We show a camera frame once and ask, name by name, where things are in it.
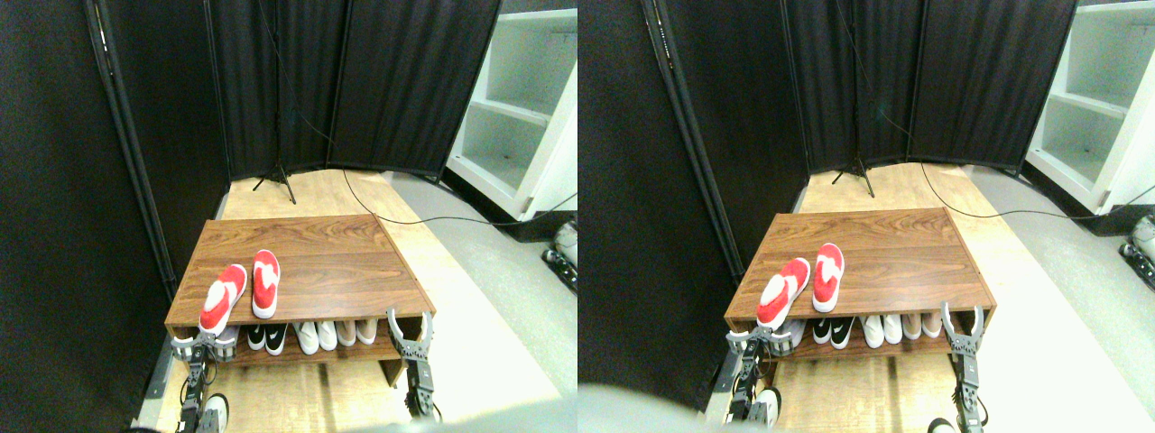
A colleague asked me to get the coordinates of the white shelf unit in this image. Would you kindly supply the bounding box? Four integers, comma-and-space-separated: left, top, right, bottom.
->
446, 9, 578, 222
1026, 0, 1155, 215

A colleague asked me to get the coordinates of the red shoe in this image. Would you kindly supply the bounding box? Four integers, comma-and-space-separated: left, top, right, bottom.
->
811, 244, 845, 314
251, 250, 281, 319
756, 257, 811, 330
199, 263, 248, 336

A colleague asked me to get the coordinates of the grey machine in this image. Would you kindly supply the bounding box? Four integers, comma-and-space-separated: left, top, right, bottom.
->
1119, 214, 1155, 291
542, 219, 578, 294

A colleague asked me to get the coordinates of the black curtain pole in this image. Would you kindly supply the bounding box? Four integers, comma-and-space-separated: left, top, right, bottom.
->
84, 0, 177, 303
639, 0, 736, 294

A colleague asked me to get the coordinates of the black stand foot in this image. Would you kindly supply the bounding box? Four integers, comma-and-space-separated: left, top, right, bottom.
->
253, 165, 297, 205
831, 161, 875, 198

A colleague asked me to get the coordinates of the brown shoe rack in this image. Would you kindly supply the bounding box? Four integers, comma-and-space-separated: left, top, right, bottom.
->
725, 207, 997, 390
164, 215, 437, 389

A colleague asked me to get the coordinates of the grey curtain foot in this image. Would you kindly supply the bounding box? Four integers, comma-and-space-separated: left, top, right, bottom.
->
143, 343, 177, 402
707, 356, 736, 411

